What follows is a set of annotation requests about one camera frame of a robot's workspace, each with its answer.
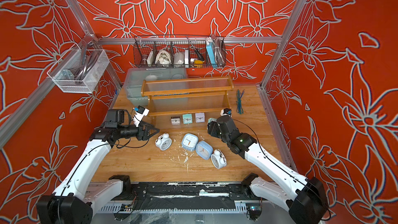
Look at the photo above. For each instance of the blue rounded square clock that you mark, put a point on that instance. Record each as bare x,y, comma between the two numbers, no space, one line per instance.
189,142

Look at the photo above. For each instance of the white twin-bell alarm clock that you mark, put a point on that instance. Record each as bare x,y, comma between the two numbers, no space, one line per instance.
163,142

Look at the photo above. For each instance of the wooden two-tier shelf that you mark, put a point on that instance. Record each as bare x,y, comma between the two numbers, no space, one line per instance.
187,96

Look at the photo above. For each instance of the clear small square clock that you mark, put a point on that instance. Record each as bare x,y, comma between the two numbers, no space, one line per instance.
175,120

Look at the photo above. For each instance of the lilac square alarm clock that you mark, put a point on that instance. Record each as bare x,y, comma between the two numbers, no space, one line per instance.
199,117

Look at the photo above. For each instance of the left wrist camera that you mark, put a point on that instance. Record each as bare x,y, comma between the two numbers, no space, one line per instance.
140,113

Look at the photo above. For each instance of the translucent grey storage bin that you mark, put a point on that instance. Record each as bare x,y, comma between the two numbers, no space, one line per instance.
136,76

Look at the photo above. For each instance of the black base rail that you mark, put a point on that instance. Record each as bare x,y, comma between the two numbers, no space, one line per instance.
229,190

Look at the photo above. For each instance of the blue box in basket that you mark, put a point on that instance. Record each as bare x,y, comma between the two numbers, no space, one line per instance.
210,51

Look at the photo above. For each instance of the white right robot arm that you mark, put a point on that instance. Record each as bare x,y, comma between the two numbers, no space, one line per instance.
303,198

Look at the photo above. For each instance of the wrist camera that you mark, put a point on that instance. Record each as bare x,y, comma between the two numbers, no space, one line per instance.
226,112
140,113

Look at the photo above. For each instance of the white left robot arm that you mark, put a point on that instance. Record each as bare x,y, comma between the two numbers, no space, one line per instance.
69,203

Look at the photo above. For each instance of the mint green square clock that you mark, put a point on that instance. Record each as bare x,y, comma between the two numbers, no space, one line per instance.
187,118

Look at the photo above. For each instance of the green cable ties bundle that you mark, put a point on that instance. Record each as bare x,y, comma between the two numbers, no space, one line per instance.
239,96

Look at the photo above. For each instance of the white wire wall basket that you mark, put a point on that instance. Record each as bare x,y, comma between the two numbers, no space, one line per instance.
79,70

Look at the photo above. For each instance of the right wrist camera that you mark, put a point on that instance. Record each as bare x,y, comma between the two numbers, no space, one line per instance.
226,112

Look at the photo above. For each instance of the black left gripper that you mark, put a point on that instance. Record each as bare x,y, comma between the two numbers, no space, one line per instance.
141,136

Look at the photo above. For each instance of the teal small square clock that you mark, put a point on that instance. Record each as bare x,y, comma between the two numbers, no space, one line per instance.
212,120

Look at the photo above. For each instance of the black wire wall basket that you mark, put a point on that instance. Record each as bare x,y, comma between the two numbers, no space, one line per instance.
177,52

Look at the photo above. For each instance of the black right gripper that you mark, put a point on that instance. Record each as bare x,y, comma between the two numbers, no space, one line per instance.
212,129

